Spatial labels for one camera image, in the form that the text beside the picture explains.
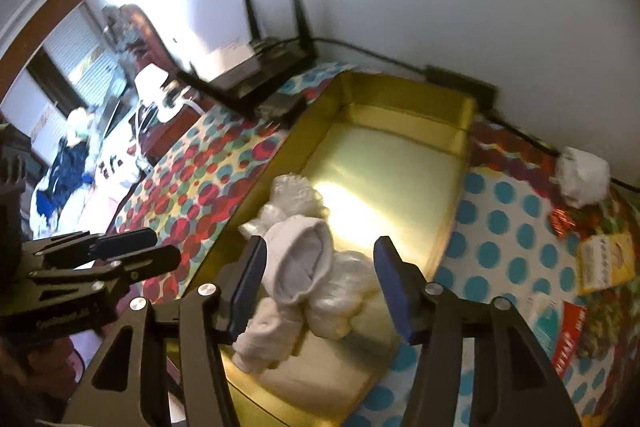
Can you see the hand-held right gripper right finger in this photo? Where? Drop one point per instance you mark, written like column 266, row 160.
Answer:
column 392, row 287

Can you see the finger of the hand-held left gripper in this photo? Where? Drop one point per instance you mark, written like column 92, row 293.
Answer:
column 127, row 239
column 155, row 259

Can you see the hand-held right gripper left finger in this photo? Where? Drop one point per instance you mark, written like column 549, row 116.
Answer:
column 250, row 277

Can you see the grey white sock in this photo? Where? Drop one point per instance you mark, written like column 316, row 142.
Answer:
column 300, row 257

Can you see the gold metal tray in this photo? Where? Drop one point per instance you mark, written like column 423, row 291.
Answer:
column 400, row 157

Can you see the red candy packet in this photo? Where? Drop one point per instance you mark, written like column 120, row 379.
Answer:
column 564, row 222

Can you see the red white packet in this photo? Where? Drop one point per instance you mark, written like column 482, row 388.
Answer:
column 570, row 342

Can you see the yellow small box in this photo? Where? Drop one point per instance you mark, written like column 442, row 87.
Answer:
column 600, row 264

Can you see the white sock ball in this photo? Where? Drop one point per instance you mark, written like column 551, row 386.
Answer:
column 582, row 177

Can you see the clear plastic bag bundle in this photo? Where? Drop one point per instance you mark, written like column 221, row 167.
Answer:
column 340, row 302

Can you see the white fluffy bundle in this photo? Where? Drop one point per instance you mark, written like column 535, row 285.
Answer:
column 295, row 194

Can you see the blue clothing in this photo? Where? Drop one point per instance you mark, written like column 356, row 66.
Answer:
column 65, row 167

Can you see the polka dot tablecloth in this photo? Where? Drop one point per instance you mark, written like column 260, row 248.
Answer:
column 500, row 217

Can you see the white lampshade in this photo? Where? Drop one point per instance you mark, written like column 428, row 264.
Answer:
column 150, row 82

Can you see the small black device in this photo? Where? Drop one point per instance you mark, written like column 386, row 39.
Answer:
column 280, row 106

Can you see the window blinds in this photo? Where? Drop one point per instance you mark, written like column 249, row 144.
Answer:
column 75, row 42

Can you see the black router with antennas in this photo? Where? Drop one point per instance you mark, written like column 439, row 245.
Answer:
column 260, row 72

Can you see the white box device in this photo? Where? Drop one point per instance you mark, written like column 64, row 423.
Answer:
column 227, row 59

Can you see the black power adapter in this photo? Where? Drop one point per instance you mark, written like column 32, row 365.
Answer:
column 457, row 79

